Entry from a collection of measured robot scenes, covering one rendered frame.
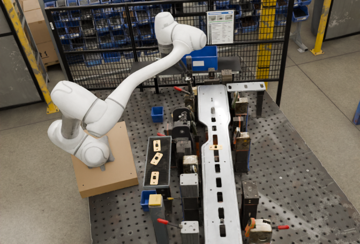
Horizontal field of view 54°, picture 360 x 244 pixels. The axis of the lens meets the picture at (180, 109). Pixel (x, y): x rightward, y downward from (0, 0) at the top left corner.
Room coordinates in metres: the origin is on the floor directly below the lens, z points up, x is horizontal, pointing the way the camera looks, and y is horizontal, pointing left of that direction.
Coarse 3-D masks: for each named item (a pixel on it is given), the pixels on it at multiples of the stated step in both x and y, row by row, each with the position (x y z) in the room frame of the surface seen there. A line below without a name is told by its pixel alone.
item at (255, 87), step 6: (228, 84) 2.20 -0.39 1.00; (234, 84) 2.19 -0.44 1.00; (240, 84) 2.18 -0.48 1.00; (246, 84) 2.17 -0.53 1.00; (252, 84) 2.17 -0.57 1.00; (258, 84) 2.16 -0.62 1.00; (264, 84) 2.15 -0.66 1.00; (228, 90) 2.12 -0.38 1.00; (234, 90) 2.11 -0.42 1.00; (240, 90) 2.10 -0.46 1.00; (246, 90) 2.10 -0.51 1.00; (252, 90) 2.09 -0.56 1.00; (258, 90) 2.09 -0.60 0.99
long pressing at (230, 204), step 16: (208, 96) 2.07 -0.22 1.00; (224, 96) 2.05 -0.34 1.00; (208, 112) 1.89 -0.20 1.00; (224, 112) 1.87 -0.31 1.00; (208, 128) 1.72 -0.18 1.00; (224, 128) 1.71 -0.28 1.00; (208, 144) 1.58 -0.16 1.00; (224, 144) 1.57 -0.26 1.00; (208, 160) 1.45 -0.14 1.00; (224, 160) 1.44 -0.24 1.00; (208, 176) 1.33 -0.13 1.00; (224, 176) 1.32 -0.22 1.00; (208, 192) 1.21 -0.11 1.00; (224, 192) 1.20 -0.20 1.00; (208, 208) 1.11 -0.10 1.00; (224, 208) 1.10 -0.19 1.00; (208, 224) 1.01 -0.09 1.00; (224, 224) 1.01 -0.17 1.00; (240, 224) 1.00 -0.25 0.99; (208, 240) 0.93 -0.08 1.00; (224, 240) 0.92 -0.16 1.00; (240, 240) 0.91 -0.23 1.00
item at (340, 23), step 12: (324, 0) 4.05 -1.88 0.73; (336, 0) 4.06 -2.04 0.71; (348, 0) 4.10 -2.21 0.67; (324, 12) 4.00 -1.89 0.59; (336, 12) 4.07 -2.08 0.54; (348, 12) 4.11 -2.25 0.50; (324, 24) 4.01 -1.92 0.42; (336, 24) 4.08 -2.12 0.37; (348, 24) 4.12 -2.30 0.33; (324, 36) 4.04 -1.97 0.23; (336, 36) 4.09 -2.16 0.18
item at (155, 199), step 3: (150, 195) 1.11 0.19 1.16; (153, 195) 1.11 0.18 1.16; (156, 195) 1.11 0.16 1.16; (159, 195) 1.11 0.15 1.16; (150, 198) 1.10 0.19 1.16; (153, 198) 1.10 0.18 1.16; (156, 198) 1.09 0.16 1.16; (159, 198) 1.09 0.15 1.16; (150, 201) 1.08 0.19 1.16; (153, 201) 1.08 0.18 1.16; (156, 201) 1.07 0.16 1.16; (159, 201) 1.07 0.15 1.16; (150, 204) 1.06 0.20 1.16; (153, 204) 1.06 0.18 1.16; (156, 204) 1.06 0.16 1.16; (159, 204) 1.06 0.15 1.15
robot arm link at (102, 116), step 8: (96, 104) 1.28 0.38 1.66; (104, 104) 1.29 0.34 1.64; (112, 104) 1.29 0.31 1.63; (88, 112) 1.24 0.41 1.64; (96, 112) 1.25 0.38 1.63; (104, 112) 1.26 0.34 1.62; (112, 112) 1.26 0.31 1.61; (120, 112) 1.28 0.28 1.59; (88, 120) 1.23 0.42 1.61; (96, 120) 1.22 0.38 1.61; (104, 120) 1.23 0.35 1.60; (112, 120) 1.24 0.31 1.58; (88, 128) 1.21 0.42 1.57; (96, 128) 1.20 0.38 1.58; (104, 128) 1.21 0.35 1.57; (96, 136) 1.21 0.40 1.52
